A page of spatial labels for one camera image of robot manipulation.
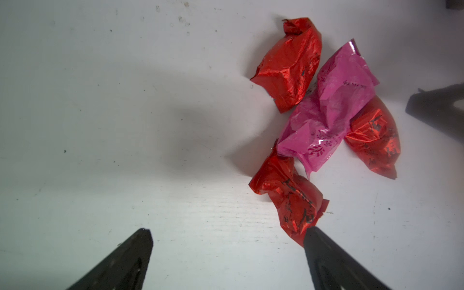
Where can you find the red tea bag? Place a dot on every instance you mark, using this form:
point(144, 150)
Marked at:
point(299, 202)
point(373, 137)
point(288, 68)

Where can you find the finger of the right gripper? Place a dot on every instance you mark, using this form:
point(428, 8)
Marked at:
point(436, 109)

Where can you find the pink tea bag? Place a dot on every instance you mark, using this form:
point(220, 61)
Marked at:
point(345, 84)

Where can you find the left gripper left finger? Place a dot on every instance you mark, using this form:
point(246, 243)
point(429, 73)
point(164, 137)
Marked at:
point(124, 269)

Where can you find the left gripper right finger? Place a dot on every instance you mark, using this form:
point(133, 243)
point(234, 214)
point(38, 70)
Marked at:
point(332, 268)

